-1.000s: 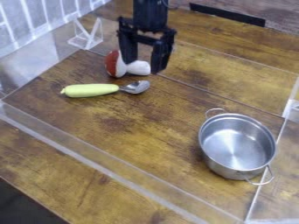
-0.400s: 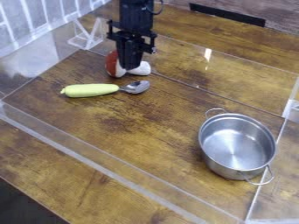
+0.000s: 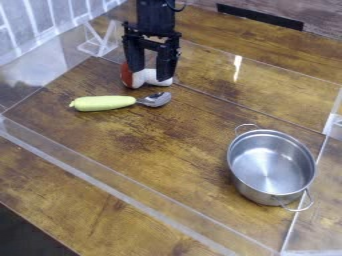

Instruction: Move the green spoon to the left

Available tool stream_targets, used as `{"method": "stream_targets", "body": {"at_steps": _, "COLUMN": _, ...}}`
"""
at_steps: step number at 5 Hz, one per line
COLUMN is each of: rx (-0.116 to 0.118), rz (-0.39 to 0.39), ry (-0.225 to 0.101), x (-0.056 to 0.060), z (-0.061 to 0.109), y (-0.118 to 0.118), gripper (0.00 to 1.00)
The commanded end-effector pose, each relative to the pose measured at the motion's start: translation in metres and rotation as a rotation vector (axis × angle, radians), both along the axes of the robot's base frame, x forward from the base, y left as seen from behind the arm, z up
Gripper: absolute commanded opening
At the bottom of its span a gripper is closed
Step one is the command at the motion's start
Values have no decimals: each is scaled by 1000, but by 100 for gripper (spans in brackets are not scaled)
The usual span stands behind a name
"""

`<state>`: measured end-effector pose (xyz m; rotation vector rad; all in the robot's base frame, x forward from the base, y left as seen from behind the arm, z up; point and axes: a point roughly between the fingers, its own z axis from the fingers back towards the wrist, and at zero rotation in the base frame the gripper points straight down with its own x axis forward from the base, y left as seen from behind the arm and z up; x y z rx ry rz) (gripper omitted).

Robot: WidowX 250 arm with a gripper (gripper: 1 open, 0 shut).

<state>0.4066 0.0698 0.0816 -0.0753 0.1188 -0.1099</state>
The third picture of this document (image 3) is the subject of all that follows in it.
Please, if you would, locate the clear acrylic enclosure wall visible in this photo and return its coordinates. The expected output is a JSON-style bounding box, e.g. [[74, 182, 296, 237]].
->
[[0, 19, 342, 256]]

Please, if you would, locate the black bar on table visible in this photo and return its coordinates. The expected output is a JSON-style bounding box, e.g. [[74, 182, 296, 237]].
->
[[216, 3, 304, 31]]

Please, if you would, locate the clear acrylic triangle stand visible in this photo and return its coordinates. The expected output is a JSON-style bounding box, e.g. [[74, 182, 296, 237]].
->
[[77, 20, 120, 57]]

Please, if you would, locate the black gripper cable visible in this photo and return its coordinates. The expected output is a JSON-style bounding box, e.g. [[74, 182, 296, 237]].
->
[[164, 0, 188, 13]]

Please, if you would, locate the red white plush mushroom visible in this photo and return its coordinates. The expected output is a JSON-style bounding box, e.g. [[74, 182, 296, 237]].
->
[[120, 63, 172, 89]]

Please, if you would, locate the green handled metal spoon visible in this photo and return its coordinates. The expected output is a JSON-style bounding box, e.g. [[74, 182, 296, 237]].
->
[[69, 92, 170, 112]]

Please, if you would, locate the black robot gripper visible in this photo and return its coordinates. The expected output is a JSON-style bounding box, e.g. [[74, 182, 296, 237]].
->
[[122, 0, 181, 82]]

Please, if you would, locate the stainless steel pot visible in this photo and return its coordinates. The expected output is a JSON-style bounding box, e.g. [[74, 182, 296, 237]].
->
[[225, 123, 316, 212]]

